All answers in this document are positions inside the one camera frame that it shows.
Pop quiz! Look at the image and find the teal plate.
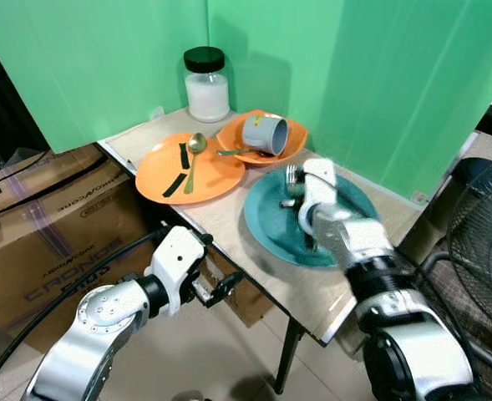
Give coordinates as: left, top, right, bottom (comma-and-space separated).
243, 166, 381, 269

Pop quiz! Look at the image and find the deep orange plate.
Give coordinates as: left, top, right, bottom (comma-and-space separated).
216, 109, 309, 167

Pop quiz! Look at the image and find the grey cup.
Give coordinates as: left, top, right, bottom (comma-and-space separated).
241, 114, 291, 157

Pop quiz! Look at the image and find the large flat orange plate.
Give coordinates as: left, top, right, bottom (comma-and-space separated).
134, 131, 247, 206

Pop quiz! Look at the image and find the black metal table leg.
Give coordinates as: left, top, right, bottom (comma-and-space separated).
274, 316, 307, 395

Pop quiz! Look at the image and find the gold spoon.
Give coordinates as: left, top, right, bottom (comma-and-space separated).
183, 132, 208, 195

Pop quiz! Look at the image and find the long black strip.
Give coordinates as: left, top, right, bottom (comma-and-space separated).
161, 171, 190, 199

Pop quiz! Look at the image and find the glass jar with black lid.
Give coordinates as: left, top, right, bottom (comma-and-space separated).
184, 46, 233, 124

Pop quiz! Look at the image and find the wide green backdrop panel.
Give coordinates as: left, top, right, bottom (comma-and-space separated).
206, 0, 492, 204

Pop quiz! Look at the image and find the brown cardboard box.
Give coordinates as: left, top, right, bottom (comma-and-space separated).
0, 144, 273, 353

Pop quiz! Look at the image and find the black cage fan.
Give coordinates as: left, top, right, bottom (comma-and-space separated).
444, 155, 492, 337

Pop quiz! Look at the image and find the narrow green backdrop panel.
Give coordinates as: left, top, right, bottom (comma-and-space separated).
0, 0, 210, 156

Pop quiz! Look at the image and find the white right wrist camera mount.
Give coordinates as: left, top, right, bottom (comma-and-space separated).
299, 157, 340, 236

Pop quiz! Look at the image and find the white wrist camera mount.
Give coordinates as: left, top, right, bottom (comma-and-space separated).
145, 225, 210, 317
299, 157, 340, 236

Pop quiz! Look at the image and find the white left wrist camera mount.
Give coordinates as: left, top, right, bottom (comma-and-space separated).
145, 225, 210, 317

